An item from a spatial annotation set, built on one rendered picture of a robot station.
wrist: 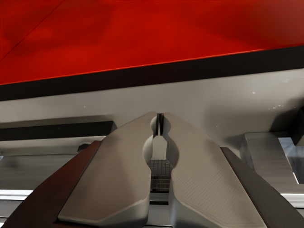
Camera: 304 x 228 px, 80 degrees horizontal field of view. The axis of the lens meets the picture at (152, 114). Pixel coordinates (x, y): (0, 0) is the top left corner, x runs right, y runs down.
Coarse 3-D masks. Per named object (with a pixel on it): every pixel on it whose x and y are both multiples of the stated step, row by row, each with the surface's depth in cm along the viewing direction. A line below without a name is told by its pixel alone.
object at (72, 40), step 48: (0, 0) 86; (48, 0) 66; (96, 0) 53; (144, 0) 45; (192, 0) 39; (240, 0) 34; (288, 0) 30; (0, 48) 44; (48, 48) 38; (96, 48) 33; (144, 48) 30; (192, 48) 27; (240, 48) 24
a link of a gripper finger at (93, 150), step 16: (96, 144) 9; (80, 160) 8; (64, 176) 7; (80, 176) 7; (32, 192) 6; (48, 192) 6; (64, 192) 6; (16, 208) 6; (32, 208) 6; (48, 208) 6; (16, 224) 5; (32, 224) 5; (48, 224) 5; (64, 224) 5
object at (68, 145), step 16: (16, 128) 33; (32, 128) 32; (48, 128) 32; (64, 128) 31; (80, 128) 30; (96, 128) 29; (112, 128) 29; (0, 144) 33; (16, 144) 32; (32, 144) 32; (48, 144) 32; (64, 144) 31
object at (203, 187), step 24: (168, 120) 11; (168, 144) 10; (192, 144) 9; (216, 144) 9; (192, 168) 7; (216, 168) 7; (192, 192) 6; (216, 192) 6; (240, 192) 6; (192, 216) 6; (216, 216) 6; (240, 216) 6
